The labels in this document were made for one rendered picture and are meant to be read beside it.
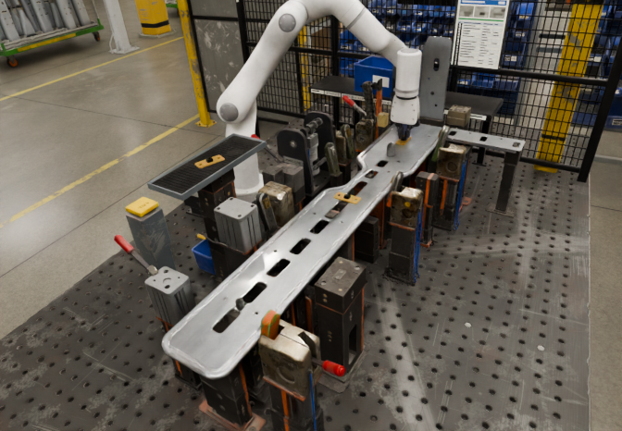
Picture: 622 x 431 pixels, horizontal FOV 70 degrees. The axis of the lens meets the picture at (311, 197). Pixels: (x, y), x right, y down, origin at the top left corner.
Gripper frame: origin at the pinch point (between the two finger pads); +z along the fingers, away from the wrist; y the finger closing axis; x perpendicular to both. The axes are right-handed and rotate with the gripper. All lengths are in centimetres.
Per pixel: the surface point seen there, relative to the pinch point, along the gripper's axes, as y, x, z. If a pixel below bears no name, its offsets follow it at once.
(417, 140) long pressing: 4.6, 3.4, 3.3
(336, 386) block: 19, -89, 33
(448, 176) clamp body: 21.0, -8.4, 9.3
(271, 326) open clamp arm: 15, -107, -5
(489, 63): 16, 54, -14
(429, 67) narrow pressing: -0.7, 26.5, -18.1
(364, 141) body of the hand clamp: -15.8, -2.6, 5.7
